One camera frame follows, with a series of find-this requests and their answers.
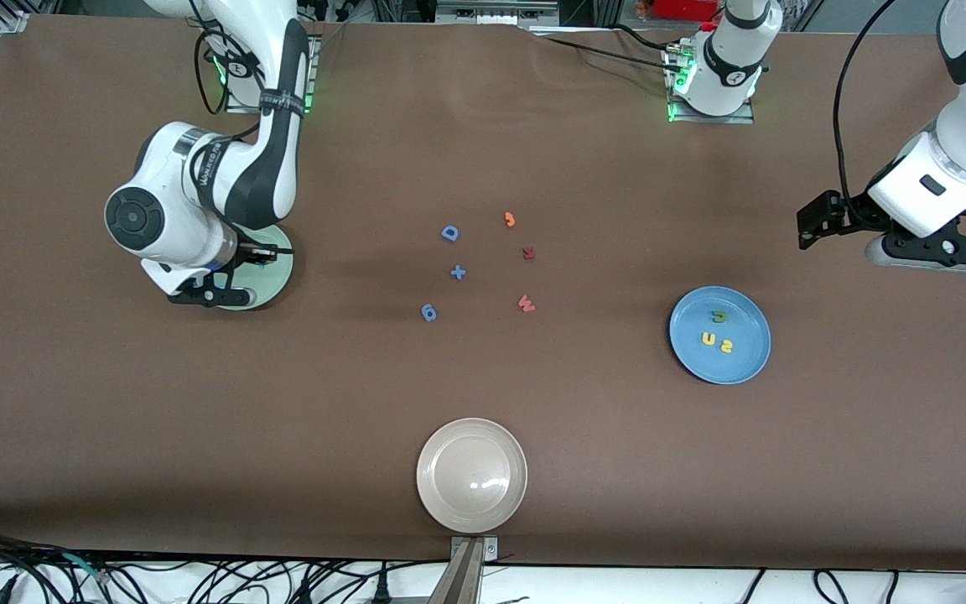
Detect pale green plate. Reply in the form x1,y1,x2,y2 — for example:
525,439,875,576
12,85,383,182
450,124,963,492
219,222,294,312

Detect blue plate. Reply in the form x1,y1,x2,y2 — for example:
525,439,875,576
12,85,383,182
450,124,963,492
669,286,772,386

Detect red box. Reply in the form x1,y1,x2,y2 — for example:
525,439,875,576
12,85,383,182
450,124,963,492
653,0,720,23

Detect brown table cover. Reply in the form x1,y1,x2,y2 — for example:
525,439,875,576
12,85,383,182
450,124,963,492
0,15,966,571

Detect beige plate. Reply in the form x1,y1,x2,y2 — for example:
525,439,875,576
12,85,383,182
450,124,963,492
416,418,528,534

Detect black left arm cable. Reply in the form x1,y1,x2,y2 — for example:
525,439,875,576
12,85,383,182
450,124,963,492
834,0,899,206

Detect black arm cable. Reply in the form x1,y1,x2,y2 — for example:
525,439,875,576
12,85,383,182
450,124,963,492
190,0,295,257
834,0,899,206

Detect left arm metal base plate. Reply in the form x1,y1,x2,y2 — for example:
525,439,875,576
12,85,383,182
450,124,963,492
666,42,756,125

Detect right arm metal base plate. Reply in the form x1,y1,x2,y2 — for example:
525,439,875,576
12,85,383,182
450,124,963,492
224,35,317,114

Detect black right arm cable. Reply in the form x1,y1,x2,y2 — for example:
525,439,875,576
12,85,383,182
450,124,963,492
190,0,295,257

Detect short black table cable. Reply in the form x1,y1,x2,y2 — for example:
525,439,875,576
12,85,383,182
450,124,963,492
609,22,673,49

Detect long black table cable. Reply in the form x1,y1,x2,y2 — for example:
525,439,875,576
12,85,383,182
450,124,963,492
525,29,685,72

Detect aluminium frame bar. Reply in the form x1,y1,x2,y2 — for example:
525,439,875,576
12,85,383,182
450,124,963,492
435,0,561,28

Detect looped black floor cable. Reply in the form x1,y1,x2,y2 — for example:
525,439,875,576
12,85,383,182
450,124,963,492
814,569,851,604

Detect cable with teal connector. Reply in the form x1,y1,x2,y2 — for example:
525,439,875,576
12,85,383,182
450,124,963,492
55,549,111,584

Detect aluminium camera mount post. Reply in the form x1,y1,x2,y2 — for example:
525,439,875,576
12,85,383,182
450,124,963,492
428,535,501,604

